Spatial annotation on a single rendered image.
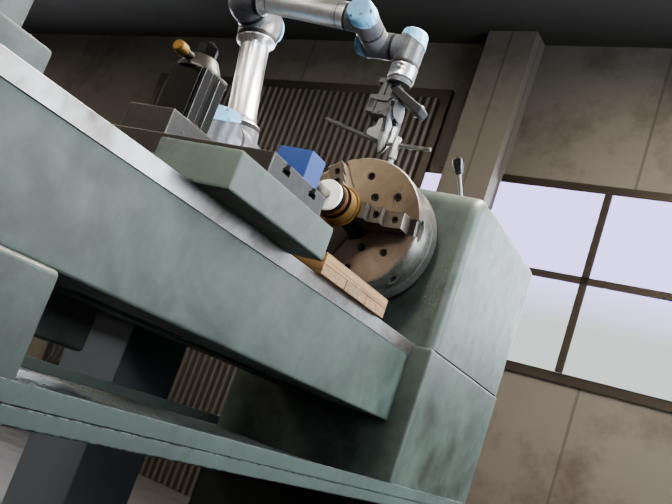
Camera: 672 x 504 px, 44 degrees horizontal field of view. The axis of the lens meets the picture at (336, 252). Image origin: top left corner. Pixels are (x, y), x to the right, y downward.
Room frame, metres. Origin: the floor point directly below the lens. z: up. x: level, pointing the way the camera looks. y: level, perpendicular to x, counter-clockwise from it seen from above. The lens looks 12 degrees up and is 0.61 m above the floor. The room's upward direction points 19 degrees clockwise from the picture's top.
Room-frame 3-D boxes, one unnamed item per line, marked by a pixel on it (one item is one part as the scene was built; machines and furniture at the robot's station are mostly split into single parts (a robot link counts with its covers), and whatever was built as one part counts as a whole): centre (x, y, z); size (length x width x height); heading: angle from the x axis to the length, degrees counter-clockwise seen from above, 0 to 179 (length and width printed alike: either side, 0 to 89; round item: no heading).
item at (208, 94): (1.41, 0.33, 1.07); 0.07 x 0.07 x 0.10; 61
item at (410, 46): (2.14, -0.01, 1.66); 0.09 x 0.08 x 0.11; 67
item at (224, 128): (2.18, 0.42, 1.27); 0.13 x 0.12 x 0.14; 157
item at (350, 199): (1.78, 0.03, 1.08); 0.09 x 0.09 x 0.09; 61
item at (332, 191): (1.68, 0.09, 1.08); 0.13 x 0.07 x 0.07; 151
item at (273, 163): (1.37, 0.28, 0.95); 0.43 x 0.18 x 0.04; 61
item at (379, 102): (2.14, 0.00, 1.50); 0.09 x 0.08 x 0.12; 61
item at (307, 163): (1.61, 0.13, 1.00); 0.08 x 0.06 x 0.23; 61
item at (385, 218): (1.80, -0.08, 1.09); 0.12 x 0.11 x 0.05; 61
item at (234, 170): (1.34, 0.32, 0.89); 0.53 x 0.30 x 0.06; 61
